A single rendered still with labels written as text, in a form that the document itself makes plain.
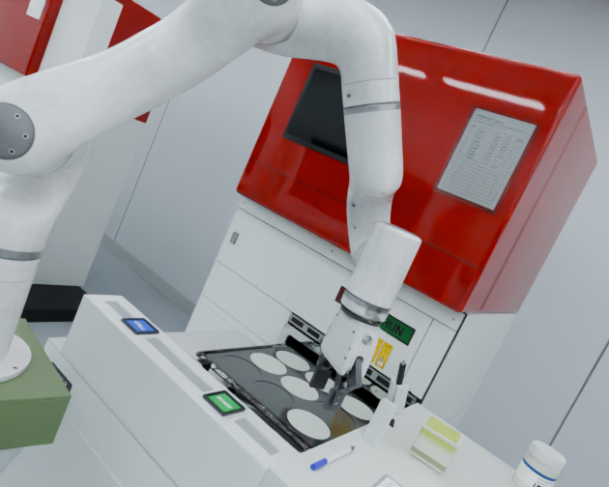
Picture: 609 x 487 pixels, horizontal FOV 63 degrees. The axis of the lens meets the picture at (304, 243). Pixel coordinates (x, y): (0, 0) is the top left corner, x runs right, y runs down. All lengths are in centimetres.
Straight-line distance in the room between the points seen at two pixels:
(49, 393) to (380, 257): 56
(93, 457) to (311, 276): 74
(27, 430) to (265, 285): 87
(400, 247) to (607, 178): 207
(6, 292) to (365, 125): 59
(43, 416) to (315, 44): 71
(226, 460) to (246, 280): 86
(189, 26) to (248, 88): 316
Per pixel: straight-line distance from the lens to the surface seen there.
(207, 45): 75
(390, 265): 81
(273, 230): 156
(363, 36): 79
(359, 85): 78
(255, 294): 158
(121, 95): 76
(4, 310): 87
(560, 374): 276
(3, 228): 81
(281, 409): 111
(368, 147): 78
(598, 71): 297
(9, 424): 89
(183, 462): 92
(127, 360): 101
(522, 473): 122
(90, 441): 111
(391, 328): 134
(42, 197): 86
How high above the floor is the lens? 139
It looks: 8 degrees down
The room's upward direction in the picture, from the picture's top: 24 degrees clockwise
